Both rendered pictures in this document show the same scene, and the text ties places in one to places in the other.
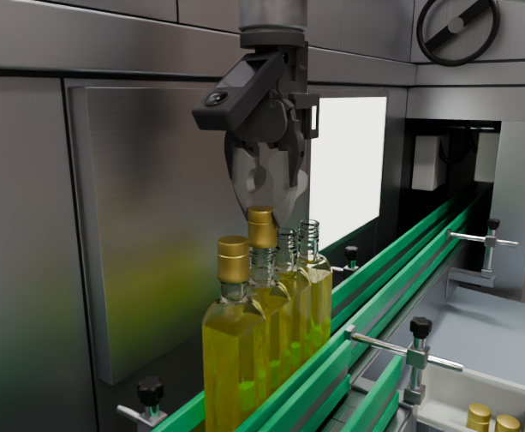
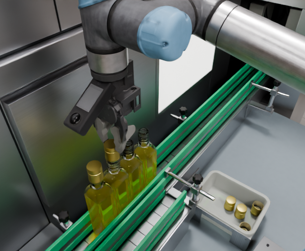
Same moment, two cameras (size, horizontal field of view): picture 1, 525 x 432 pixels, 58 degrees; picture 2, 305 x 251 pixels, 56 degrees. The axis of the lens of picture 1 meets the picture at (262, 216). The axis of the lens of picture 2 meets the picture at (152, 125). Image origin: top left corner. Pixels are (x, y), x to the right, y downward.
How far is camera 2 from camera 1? 37 cm
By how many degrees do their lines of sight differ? 26
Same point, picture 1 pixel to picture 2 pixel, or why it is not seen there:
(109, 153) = (28, 126)
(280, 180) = (116, 138)
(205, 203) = not seen: hidden behind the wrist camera
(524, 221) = not seen: hidden behind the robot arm
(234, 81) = (85, 104)
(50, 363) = (19, 204)
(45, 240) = (5, 165)
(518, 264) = (293, 96)
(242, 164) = (99, 124)
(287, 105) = (116, 110)
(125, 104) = (33, 100)
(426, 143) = (256, 10)
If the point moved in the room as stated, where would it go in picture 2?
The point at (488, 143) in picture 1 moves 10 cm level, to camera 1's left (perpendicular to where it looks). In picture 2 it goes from (294, 17) to (272, 16)
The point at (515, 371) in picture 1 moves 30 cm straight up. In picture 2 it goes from (264, 169) to (287, 110)
